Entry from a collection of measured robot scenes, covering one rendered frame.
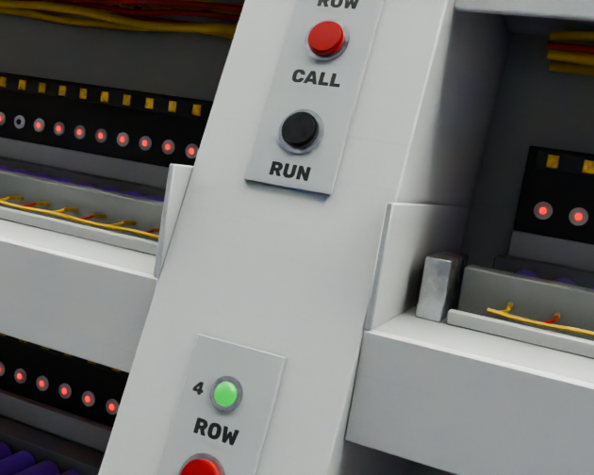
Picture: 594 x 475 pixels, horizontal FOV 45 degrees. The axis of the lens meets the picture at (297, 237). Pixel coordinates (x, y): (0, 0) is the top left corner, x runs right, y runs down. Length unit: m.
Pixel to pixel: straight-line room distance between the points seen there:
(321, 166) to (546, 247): 0.20
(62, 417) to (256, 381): 0.28
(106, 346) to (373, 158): 0.15
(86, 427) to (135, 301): 0.22
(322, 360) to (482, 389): 0.06
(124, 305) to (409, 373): 0.13
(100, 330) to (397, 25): 0.19
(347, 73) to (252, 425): 0.15
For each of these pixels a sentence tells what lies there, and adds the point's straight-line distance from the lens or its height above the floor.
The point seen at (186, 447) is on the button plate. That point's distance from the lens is 0.30.
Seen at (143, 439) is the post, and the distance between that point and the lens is 0.31.
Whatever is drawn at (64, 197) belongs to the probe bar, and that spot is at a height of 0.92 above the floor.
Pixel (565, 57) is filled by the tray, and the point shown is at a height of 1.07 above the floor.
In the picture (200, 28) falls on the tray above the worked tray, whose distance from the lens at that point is 0.52.
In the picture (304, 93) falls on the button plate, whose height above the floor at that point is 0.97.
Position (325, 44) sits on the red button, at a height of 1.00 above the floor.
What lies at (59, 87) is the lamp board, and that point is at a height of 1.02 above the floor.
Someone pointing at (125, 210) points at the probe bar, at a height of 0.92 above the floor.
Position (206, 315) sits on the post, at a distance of 0.30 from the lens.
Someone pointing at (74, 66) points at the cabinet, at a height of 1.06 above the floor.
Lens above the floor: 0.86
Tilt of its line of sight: 10 degrees up
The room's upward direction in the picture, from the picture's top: 16 degrees clockwise
